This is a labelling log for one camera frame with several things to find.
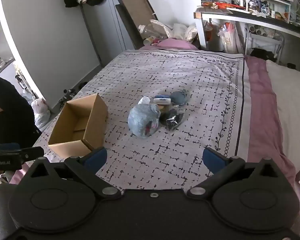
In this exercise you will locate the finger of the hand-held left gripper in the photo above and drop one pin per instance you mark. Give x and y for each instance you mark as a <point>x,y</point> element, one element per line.
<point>32,152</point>

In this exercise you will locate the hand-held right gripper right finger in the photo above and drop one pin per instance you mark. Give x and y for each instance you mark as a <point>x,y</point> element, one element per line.
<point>213,160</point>

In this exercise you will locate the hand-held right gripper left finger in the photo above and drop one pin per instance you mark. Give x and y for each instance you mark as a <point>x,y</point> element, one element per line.
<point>96,158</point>

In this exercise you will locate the brown cardboard box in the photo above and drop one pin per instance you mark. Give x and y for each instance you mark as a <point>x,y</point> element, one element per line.
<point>82,123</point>

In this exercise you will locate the black cloth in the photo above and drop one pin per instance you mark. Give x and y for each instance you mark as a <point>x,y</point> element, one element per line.
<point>172,120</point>

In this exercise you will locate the grey-blue plastic bag bundle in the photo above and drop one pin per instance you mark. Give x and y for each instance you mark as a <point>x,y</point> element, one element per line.
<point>143,120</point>

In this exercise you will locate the dark blue denim pouch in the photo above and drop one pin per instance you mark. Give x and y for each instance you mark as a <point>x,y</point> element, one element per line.
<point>179,97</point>

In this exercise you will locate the tan soft pouch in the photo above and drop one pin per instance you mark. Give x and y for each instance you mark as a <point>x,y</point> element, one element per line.
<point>163,107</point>

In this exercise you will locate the white cotton pack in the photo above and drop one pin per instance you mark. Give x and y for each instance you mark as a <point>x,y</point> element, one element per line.
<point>143,101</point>

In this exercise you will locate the white plastic bag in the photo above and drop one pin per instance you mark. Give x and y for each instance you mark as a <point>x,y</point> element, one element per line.
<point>41,112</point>

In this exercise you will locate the person's dark clothing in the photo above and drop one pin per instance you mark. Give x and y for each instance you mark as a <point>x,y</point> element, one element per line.
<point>12,110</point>

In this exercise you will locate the pink bed sheet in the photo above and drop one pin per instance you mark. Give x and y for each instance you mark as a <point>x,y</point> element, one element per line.
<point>262,110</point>

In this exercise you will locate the black and white printed blanket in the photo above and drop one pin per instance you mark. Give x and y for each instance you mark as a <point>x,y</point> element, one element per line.
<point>185,75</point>

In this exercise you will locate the white duvet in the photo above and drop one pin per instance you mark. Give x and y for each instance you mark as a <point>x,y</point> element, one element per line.
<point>292,100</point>

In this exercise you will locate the pink pillow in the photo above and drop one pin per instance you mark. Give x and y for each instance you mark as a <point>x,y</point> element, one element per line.
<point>176,44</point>

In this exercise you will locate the white paper shopping bag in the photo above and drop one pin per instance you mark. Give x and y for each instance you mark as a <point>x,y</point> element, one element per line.
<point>228,37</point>

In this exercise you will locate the small paper cup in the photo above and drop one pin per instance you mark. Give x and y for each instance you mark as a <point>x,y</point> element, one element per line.
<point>148,41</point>

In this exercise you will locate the crumpled clear plastic bags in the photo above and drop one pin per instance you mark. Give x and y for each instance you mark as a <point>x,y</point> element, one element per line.
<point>186,32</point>

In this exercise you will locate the grey door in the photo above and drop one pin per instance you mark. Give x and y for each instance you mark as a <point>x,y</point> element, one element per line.
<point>104,20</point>

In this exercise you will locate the large clear plastic bottle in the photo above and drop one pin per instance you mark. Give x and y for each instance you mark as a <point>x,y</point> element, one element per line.
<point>152,30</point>

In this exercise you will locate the white cluttered shelf unit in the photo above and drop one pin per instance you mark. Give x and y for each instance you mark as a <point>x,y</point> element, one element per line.
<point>265,21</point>

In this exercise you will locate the flat cardboard sheet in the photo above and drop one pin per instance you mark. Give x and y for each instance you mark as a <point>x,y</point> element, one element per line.
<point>137,10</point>

